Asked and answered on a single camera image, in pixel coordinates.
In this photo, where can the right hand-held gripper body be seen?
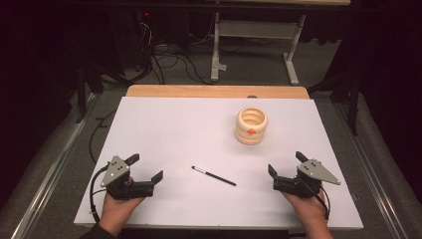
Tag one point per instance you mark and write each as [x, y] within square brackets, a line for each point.
[315, 172]

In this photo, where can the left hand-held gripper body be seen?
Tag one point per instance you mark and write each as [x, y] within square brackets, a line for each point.
[116, 172]

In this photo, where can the black pen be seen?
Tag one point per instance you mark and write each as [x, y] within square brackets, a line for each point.
[214, 176]

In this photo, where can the person's right hand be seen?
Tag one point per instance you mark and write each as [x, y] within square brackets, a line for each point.
[307, 207]

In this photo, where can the person's left hand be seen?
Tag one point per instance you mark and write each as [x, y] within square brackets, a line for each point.
[119, 209]

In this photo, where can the cream ribbed pen holder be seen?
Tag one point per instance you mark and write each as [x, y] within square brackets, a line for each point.
[251, 136]

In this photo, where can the white board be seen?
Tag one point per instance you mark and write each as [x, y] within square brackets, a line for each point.
[185, 132]

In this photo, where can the black metal stand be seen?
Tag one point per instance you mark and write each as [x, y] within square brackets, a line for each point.
[354, 99]
[81, 96]

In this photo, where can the wooden table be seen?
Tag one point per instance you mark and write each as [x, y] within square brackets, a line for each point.
[215, 91]

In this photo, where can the metal floor rail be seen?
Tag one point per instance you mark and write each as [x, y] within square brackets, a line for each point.
[49, 176]
[375, 179]

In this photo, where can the white metal desk frame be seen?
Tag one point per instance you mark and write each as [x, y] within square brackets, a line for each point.
[255, 29]

